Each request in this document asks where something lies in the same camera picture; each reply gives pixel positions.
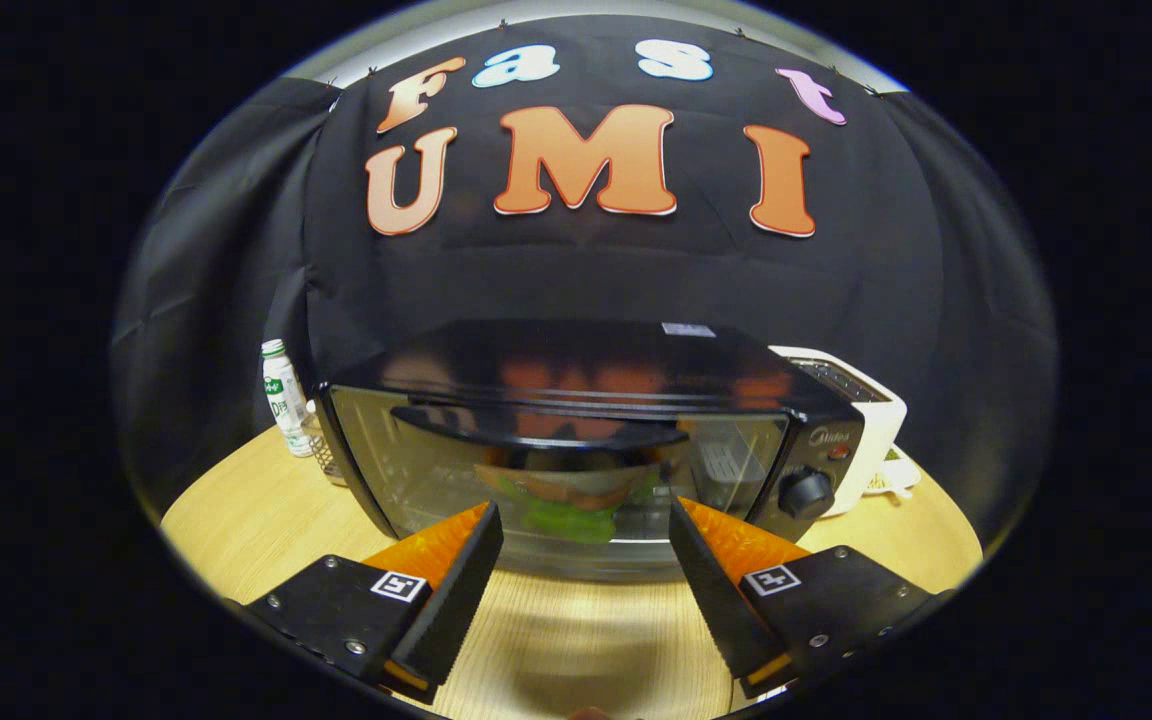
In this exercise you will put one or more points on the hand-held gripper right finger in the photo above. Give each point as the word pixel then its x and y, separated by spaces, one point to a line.
pixel 708 590

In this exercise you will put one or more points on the lettuce sandwich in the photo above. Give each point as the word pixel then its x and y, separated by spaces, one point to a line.
pixel 571 510

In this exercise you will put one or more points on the white bottle green label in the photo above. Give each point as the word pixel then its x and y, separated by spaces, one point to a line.
pixel 284 400

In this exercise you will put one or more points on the white pop-up toaster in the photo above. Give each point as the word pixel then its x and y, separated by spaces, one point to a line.
pixel 881 430

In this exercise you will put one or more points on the small white dish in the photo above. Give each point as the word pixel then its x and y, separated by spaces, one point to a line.
pixel 894 478

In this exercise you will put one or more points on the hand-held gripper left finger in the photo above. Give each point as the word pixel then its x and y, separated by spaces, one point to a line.
pixel 461 600

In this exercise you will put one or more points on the black toaster oven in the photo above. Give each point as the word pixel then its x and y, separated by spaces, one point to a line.
pixel 586 350

